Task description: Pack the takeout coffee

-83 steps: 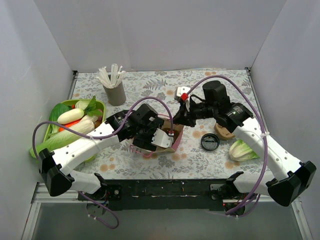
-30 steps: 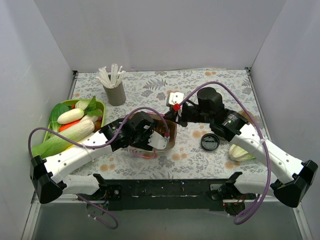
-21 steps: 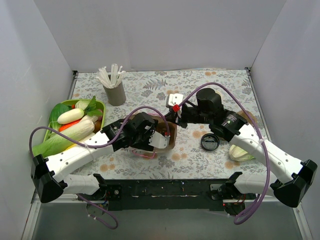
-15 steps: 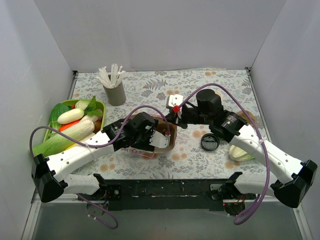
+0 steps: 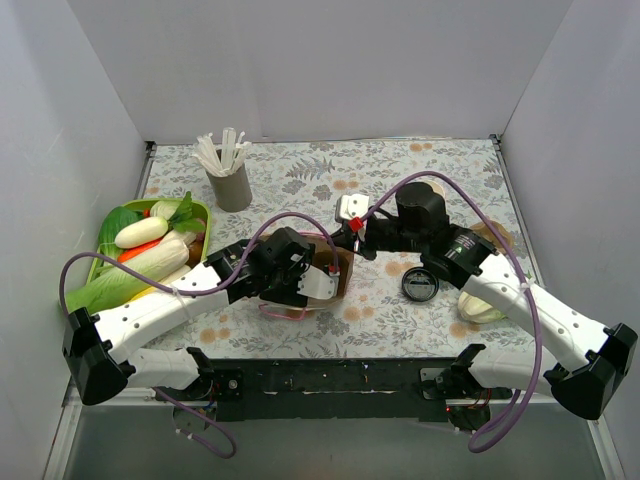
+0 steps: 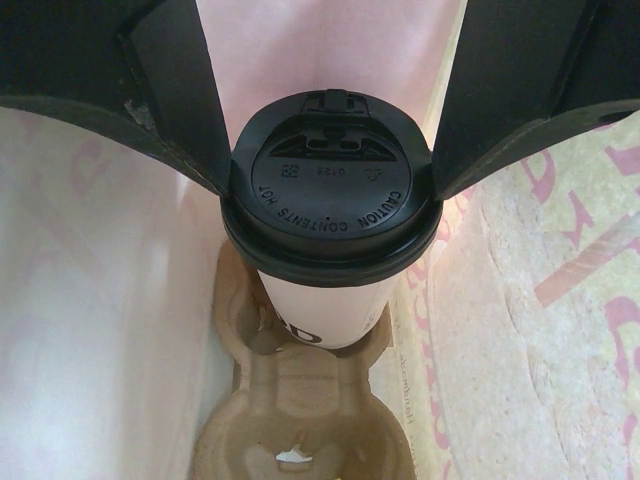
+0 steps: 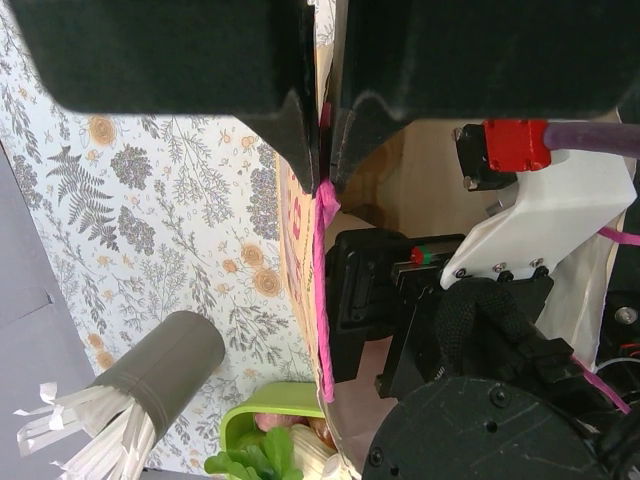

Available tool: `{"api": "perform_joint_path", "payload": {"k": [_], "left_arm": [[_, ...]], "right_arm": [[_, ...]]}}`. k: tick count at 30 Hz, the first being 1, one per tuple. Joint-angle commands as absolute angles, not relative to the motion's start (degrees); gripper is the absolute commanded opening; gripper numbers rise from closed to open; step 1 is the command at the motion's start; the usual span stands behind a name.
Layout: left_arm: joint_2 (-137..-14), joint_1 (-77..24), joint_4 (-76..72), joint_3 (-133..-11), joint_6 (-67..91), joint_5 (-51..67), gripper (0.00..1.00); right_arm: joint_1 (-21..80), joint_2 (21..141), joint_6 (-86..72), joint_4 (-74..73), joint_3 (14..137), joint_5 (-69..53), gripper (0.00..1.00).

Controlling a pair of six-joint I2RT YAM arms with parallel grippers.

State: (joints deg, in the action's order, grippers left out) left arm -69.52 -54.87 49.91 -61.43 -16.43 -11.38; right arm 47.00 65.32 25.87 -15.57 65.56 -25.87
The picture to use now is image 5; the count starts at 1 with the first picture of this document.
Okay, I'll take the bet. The kraft paper cakes bag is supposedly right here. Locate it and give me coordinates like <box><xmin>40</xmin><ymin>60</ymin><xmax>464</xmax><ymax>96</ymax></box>
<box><xmin>258</xmin><ymin>232</ymin><xmax>354</xmax><ymax>321</ymax></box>

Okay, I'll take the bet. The stack of white paper cups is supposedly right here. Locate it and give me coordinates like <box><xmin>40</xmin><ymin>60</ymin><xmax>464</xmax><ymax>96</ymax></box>
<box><xmin>427</xmin><ymin>181</ymin><xmax>446</xmax><ymax>199</ymax></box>

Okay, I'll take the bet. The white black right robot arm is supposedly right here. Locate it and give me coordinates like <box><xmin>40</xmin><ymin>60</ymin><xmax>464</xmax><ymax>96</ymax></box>
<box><xmin>335</xmin><ymin>182</ymin><xmax>638</xmax><ymax>420</ymax></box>

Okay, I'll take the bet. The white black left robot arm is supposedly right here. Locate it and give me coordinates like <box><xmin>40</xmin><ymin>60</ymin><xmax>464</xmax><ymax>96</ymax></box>
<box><xmin>63</xmin><ymin>227</ymin><xmax>315</xmax><ymax>406</ymax></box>

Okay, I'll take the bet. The floral patterned table mat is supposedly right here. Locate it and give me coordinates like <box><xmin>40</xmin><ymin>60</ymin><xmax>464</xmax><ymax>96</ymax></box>
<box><xmin>142</xmin><ymin>138</ymin><xmax>536</xmax><ymax>358</ymax></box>

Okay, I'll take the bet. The grey straw holder cup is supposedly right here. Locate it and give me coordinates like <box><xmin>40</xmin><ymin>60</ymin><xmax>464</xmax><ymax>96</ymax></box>
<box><xmin>207</xmin><ymin>165</ymin><xmax>253</xmax><ymax>213</ymax></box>

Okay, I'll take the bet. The brown cardboard cup carrier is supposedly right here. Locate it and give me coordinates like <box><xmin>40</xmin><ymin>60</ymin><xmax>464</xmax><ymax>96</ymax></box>
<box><xmin>470</xmin><ymin>220</ymin><xmax>514</xmax><ymax>254</ymax></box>

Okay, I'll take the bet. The green white cabbage on table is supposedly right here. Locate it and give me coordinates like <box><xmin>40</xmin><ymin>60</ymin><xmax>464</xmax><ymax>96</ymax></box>
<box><xmin>457</xmin><ymin>292</ymin><xmax>506</xmax><ymax>325</ymax></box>

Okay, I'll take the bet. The white radish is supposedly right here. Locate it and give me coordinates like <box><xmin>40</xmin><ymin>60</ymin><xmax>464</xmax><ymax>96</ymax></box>
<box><xmin>115</xmin><ymin>216</ymin><xmax>169</xmax><ymax>249</ymax></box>

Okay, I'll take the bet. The green plastic tray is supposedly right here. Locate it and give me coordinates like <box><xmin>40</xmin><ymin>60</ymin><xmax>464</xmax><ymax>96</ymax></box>
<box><xmin>87</xmin><ymin>198</ymin><xmax>212</xmax><ymax>282</ymax></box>

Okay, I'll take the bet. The orange carrot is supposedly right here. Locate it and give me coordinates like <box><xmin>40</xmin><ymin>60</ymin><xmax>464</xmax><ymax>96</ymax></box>
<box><xmin>117</xmin><ymin>239</ymin><xmax>161</xmax><ymax>263</ymax></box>

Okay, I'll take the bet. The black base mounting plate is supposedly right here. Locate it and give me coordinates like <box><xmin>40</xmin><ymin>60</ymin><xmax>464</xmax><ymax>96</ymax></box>
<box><xmin>162</xmin><ymin>357</ymin><xmax>511</xmax><ymax>422</ymax></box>

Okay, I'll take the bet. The long green napa cabbage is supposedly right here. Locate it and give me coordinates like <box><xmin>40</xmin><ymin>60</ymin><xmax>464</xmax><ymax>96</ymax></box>
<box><xmin>59</xmin><ymin>239</ymin><xmax>189</xmax><ymax>314</ymax></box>

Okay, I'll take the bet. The green bok choy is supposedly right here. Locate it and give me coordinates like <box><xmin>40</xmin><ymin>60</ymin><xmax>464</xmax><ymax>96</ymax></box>
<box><xmin>98</xmin><ymin>206</ymin><xmax>142</xmax><ymax>260</ymax></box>

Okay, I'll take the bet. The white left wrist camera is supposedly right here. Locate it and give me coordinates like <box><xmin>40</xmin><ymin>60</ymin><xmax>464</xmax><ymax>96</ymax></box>
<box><xmin>297</xmin><ymin>266</ymin><xmax>340</xmax><ymax>300</ymax></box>

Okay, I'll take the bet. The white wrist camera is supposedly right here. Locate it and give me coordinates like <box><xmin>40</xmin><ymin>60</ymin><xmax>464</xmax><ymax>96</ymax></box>
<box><xmin>334</xmin><ymin>194</ymin><xmax>369</xmax><ymax>232</ymax></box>
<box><xmin>297</xmin><ymin>266</ymin><xmax>340</xmax><ymax>300</ymax></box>

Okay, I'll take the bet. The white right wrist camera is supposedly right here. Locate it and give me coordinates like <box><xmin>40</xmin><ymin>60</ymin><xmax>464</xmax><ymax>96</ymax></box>
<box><xmin>334</xmin><ymin>194</ymin><xmax>369</xmax><ymax>232</ymax></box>

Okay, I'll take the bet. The aluminium frame rail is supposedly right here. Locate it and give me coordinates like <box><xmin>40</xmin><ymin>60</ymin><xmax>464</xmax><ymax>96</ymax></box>
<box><xmin>63</xmin><ymin>364</ymin><xmax>601</xmax><ymax>407</ymax></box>

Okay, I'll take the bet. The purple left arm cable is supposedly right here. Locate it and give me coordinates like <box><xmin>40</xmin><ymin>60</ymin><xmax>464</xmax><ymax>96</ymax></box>
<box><xmin>58</xmin><ymin>211</ymin><xmax>341</xmax><ymax>459</ymax></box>

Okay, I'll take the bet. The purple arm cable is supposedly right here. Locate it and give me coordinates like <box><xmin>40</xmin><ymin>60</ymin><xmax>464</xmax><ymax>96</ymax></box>
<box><xmin>58</xmin><ymin>211</ymin><xmax>341</xmax><ymax>459</ymax></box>
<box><xmin>357</xmin><ymin>170</ymin><xmax>544</xmax><ymax>454</ymax></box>

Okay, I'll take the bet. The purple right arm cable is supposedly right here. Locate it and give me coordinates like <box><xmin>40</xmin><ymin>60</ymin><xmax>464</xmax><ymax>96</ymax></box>
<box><xmin>357</xmin><ymin>170</ymin><xmax>544</xmax><ymax>454</ymax></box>

